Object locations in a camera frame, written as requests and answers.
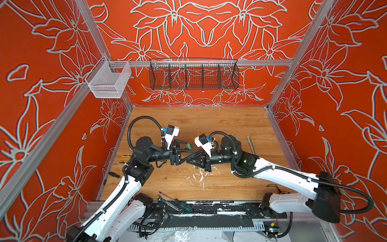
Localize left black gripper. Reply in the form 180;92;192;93
147;139;194;166

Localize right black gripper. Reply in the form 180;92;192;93
186;149;238;174

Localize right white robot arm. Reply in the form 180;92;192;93
186;132;375;223

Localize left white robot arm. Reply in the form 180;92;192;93
66;116;191;242

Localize silver wrench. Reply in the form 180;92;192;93
158;195;184;214

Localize yellow black pliers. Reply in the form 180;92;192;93
119;155;131;163

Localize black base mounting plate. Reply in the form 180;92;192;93
145;200;288;220

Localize small green circuit board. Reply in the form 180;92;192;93
265;222;281;236

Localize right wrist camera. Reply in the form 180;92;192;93
194;134;215;157

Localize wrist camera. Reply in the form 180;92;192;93
194;134;215;157
161;125;180;150

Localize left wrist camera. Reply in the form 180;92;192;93
161;125;180;150

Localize green handled screwdriver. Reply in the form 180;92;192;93
159;192;193;213

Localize black wire mesh basket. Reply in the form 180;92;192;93
149;57;240;91

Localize black handled screwdriver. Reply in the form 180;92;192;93
108;171;121;178

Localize white slotted cable duct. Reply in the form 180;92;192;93
128;220;266;233

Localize white wire mesh basket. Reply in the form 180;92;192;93
85;56;132;99

